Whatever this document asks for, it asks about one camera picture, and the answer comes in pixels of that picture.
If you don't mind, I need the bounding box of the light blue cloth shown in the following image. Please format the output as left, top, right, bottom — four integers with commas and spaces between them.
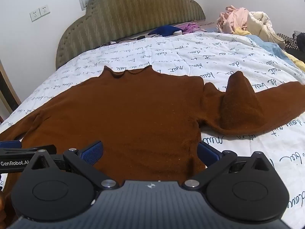
245, 35, 296, 67

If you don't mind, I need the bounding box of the pink clothes pile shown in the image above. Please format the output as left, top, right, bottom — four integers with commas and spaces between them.
216, 5, 249, 34

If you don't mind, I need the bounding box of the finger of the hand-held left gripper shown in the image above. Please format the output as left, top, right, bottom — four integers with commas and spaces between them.
0, 140, 57, 158

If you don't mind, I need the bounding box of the dark blue cloth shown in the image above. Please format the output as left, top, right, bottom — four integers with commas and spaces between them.
148, 25, 184, 37

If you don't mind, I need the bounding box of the black white zigzag cloth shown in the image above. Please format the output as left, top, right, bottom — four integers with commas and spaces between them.
276, 33, 301, 52

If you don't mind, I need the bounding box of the cream cloth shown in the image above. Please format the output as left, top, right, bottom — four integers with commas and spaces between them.
246, 11, 285, 48

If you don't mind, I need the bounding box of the olive padded headboard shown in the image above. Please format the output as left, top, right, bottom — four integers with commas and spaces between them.
55, 0, 206, 71

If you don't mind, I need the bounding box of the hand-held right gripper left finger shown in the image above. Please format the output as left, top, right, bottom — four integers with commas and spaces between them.
22, 141, 120, 189

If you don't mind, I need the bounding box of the white script-printed quilt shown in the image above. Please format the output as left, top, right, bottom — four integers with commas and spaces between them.
0, 32, 305, 229

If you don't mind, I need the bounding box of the dark grey cloth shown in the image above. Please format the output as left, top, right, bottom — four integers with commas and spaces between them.
292, 31, 305, 50

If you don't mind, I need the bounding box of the wooden bedside furniture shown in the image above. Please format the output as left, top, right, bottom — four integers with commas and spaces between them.
0, 60, 22, 123

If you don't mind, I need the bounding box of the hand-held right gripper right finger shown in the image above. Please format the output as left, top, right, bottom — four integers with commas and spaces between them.
182, 141, 275, 190

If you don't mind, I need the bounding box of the brown knit sweater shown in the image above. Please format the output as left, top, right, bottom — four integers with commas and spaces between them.
0, 65, 305, 227

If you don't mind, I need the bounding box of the purple cloth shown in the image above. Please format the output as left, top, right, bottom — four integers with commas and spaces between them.
177, 22, 206, 34

